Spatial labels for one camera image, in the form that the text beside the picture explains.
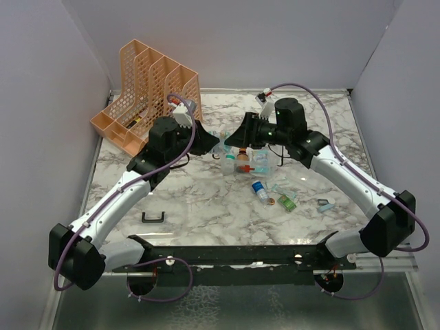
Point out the clear teal sachet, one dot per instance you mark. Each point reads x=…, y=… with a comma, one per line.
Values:
x=282, y=187

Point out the blue white medicine carton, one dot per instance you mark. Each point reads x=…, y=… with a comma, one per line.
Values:
x=260, y=159

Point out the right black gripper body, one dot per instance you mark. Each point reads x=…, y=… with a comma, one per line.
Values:
x=263, y=132

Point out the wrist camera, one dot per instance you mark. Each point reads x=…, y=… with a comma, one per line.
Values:
x=266, y=102
x=182, y=114

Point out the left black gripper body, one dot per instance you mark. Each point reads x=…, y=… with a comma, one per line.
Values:
x=183, y=138

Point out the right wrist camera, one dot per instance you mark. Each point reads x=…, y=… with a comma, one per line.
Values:
x=266, y=102

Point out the peach plastic file organizer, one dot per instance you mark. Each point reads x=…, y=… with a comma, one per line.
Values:
x=147, y=77

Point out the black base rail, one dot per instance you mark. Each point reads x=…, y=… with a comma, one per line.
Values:
x=232, y=265

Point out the white bottle green cap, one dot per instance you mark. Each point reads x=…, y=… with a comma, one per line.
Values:
x=228, y=165

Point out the black box lid handle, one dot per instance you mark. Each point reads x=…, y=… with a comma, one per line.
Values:
x=153, y=219

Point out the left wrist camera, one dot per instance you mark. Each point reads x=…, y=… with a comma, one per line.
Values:
x=182, y=114

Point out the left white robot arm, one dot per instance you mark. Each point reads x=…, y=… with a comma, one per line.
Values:
x=78, y=252

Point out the clear teal blister packs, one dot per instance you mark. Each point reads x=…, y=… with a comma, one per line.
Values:
x=221, y=147

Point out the blue labelled small bottle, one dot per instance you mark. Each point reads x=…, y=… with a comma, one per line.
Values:
x=260, y=191

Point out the brown bottle orange cap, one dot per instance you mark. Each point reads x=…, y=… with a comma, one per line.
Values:
x=242, y=155

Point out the clear plastic medicine box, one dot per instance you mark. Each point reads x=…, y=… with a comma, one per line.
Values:
x=248, y=168

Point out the green small medicine box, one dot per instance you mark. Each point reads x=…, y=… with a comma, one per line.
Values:
x=287, y=203

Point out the light blue clip item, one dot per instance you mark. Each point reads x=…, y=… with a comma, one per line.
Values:
x=325, y=204

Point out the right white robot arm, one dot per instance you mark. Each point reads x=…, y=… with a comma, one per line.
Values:
x=387, y=211

